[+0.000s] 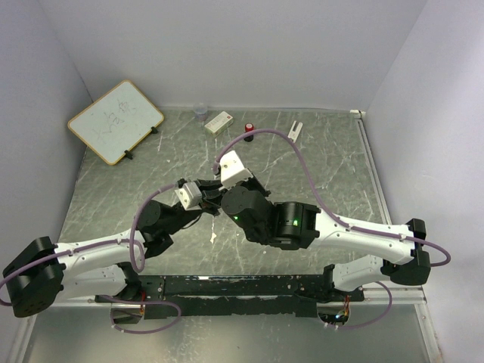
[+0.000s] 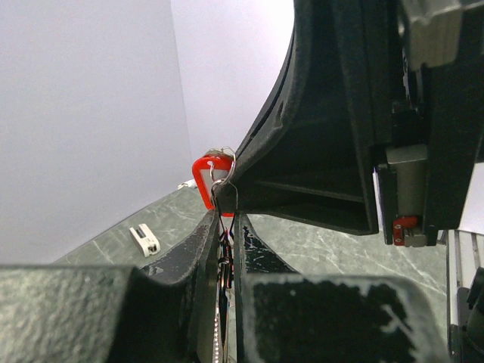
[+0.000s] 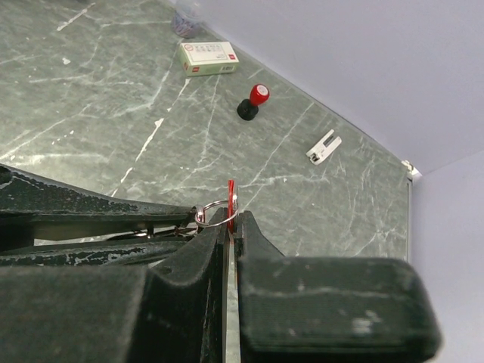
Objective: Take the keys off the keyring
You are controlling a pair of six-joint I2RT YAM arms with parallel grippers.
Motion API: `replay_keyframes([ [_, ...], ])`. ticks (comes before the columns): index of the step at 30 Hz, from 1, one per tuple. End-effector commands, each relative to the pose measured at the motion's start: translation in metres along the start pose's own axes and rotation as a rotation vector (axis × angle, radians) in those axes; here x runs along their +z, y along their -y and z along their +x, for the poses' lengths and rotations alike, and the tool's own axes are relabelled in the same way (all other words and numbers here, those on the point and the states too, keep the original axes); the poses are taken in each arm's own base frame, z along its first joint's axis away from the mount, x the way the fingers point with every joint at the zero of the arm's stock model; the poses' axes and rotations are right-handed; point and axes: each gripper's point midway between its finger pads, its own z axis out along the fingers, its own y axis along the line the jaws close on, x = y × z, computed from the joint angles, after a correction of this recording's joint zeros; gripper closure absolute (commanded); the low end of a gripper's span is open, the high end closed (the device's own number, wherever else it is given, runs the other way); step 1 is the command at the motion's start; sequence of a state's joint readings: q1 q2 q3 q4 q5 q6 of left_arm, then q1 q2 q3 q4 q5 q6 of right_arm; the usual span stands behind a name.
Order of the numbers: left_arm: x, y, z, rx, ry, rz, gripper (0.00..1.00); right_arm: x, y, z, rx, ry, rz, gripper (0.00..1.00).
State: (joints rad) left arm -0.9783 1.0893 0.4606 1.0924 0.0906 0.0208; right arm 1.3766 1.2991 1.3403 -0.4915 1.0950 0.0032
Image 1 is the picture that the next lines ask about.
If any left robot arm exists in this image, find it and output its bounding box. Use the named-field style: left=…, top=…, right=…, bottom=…
left=1, top=179, right=225, bottom=318

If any clear plastic cup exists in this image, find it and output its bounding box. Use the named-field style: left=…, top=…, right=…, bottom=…
left=193, top=103, right=208, bottom=122

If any small whiteboard yellow frame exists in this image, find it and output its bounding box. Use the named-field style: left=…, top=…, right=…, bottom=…
left=67, top=79, right=164, bottom=166

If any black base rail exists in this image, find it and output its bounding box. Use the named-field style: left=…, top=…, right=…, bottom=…
left=115, top=275, right=365, bottom=318

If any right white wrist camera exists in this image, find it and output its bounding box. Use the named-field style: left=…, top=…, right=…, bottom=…
left=219, top=150, right=253, bottom=189

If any left whiteboard stand foot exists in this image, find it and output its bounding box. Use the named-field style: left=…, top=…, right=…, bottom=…
left=124, top=150, right=134, bottom=160

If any small white green box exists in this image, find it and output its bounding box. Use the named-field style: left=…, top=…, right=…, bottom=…
left=204, top=111, right=234, bottom=137

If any white usb adapter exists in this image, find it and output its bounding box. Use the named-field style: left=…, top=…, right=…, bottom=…
left=287, top=120, right=303, bottom=143

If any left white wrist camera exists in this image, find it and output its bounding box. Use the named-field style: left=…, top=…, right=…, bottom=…
left=175, top=181, right=202, bottom=210

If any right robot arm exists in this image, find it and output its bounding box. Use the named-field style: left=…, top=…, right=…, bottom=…
left=221, top=174, right=431, bottom=301

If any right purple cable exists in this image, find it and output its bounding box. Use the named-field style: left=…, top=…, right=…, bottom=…
left=211, top=128, right=451, bottom=331

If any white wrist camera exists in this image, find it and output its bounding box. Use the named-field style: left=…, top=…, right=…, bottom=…
left=175, top=181, right=202, bottom=210
left=219, top=150, right=253, bottom=189

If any red black stamp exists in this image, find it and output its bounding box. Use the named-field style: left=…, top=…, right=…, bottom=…
left=244, top=123, right=255, bottom=142

